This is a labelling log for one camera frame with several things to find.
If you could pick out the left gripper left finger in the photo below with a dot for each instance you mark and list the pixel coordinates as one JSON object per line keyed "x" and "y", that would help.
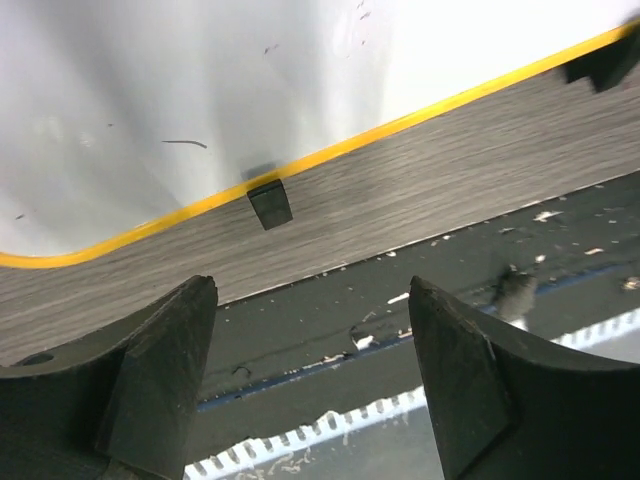
{"x": 117, "y": 403}

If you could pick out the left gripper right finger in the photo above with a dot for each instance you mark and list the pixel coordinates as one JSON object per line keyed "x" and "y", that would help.
{"x": 506, "y": 404}

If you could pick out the orange framed whiteboard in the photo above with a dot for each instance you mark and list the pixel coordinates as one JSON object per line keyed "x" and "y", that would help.
{"x": 121, "y": 119}

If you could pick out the left black whiteboard foot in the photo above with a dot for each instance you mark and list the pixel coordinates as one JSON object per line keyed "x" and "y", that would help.
{"x": 270, "y": 204}

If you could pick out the black whiteboard foot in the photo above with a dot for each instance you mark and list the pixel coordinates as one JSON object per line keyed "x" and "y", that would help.
{"x": 270, "y": 204}
{"x": 605, "y": 67}

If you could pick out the right black whiteboard foot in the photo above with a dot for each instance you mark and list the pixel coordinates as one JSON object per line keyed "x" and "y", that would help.
{"x": 605, "y": 67}

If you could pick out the white slotted cable duct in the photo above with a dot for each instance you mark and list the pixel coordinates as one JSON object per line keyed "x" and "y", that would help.
{"x": 280, "y": 448}

